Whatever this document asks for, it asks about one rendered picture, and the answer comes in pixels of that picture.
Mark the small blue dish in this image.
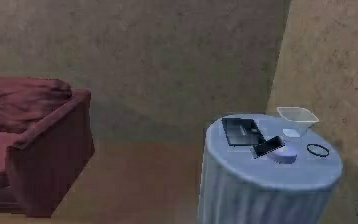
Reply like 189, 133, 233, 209
268, 146, 298, 165

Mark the clear square bowl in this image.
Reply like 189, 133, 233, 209
276, 106, 320, 139

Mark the dark red sofa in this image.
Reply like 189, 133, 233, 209
0, 76, 96, 219

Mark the black ring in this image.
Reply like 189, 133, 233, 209
306, 143, 331, 158

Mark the round blue-clothed table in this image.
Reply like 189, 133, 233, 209
197, 113, 344, 224

